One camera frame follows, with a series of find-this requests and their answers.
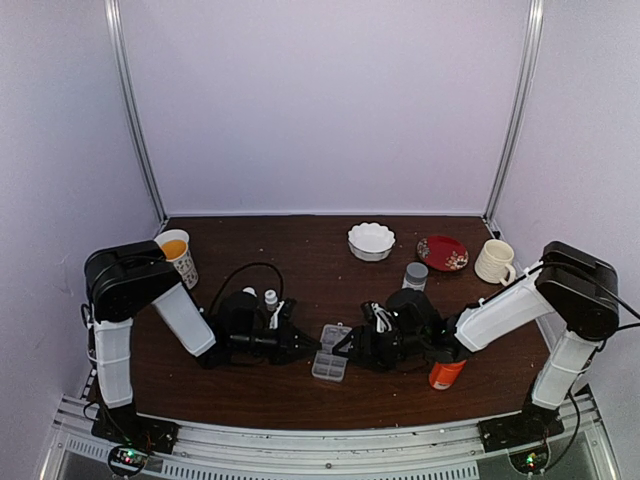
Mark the right aluminium frame post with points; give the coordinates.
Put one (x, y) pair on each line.
(528, 64)

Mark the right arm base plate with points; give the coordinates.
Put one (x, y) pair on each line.
(524, 438)

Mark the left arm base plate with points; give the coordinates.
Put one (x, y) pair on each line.
(136, 439)

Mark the cream ceramic mug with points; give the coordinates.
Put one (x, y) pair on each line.
(494, 263)

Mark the floral mug with orange liquid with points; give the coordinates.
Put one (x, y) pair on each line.
(175, 245)

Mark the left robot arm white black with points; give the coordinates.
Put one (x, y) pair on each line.
(122, 281)

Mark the small white pill bottle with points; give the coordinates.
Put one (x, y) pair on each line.
(271, 300)

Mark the amber bottle with grey cap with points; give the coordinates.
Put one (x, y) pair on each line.
(415, 276)

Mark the front aluminium rail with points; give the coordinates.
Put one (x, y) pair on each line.
(452, 450)

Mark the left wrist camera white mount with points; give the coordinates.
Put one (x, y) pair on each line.
(282, 314)

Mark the white scalloped bowl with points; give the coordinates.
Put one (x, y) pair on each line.
(371, 242)

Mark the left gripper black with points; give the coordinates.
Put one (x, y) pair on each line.
(301, 338)

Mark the orange pill bottle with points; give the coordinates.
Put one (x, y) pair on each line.
(444, 375)

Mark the aluminium frame post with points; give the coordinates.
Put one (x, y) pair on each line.
(117, 38)
(528, 64)

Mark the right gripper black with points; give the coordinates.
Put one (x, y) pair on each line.
(360, 334)

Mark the left aluminium frame post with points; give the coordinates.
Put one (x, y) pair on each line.
(117, 38)

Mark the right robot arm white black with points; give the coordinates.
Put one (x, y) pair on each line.
(580, 288)

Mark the red floral plate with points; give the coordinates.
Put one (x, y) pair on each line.
(442, 253)

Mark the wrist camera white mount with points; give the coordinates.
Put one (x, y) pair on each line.
(282, 314)
(381, 319)

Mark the clear plastic pill organizer box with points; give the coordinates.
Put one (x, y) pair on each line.
(328, 366)

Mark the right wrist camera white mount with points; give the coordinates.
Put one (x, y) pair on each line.
(381, 319)

